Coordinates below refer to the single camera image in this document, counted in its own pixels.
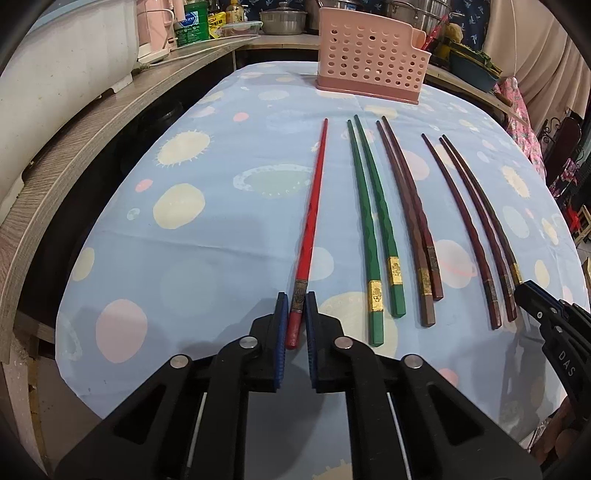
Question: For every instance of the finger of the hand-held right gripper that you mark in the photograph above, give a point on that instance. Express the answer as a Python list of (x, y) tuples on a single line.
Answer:
[(545, 293), (535, 309)]

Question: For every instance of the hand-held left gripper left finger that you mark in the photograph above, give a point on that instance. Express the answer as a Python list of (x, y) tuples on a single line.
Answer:
[(280, 332)]

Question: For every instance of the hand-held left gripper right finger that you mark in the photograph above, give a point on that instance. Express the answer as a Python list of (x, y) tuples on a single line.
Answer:
[(311, 341)]

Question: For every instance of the green chopstick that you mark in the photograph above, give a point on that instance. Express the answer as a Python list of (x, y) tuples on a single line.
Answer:
[(397, 300), (376, 323)]

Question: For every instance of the pink perforated utensil holder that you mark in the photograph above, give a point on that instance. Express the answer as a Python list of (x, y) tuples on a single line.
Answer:
[(369, 50)]

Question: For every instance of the red plastic stool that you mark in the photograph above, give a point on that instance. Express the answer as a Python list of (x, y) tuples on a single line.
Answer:
[(575, 216)]

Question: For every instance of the black metal chair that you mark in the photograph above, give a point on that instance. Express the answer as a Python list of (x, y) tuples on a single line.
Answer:
[(570, 134)]

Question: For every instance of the pink floral cloth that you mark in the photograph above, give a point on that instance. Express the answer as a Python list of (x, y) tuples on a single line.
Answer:
[(521, 129)]

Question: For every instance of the blue bowl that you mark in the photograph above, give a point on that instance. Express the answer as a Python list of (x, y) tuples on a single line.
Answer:
[(473, 78)]

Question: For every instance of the beige curtain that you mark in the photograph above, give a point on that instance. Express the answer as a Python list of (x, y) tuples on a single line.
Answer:
[(540, 50)]

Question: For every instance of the yellow green patterned bowl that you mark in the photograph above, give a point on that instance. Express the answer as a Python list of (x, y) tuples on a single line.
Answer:
[(471, 53)]

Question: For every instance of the yellow sponge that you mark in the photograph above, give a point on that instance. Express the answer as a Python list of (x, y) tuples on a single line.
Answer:
[(455, 32)]

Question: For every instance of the wooden countertop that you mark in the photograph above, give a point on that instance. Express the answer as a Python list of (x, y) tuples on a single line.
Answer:
[(69, 152)]

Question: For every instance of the navy patterned cloth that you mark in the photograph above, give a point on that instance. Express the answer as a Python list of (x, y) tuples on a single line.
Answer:
[(471, 23)]

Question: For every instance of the clear food container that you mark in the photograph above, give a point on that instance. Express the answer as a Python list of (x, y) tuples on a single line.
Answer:
[(240, 30)]

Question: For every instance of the steel steamer pot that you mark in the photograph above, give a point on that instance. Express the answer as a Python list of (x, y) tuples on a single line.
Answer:
[(415, 14)]

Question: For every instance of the small steel pot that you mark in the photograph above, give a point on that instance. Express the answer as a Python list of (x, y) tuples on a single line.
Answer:
[(284, 21)]

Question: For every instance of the yellow packet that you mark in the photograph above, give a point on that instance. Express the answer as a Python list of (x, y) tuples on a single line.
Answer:
[(218, 26)]

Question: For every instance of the green canister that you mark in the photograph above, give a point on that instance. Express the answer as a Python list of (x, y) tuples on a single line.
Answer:
[(191, 27)]

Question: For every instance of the yellow pump bottle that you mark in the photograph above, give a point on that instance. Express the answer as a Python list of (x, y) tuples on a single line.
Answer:
[(235, 11)]

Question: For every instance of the pink electric kettle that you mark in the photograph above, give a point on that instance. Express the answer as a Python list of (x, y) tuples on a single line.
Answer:
[(157, 18)]

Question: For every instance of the white dish box blue lid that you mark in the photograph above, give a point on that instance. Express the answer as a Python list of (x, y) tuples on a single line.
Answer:
[(60, 69)]

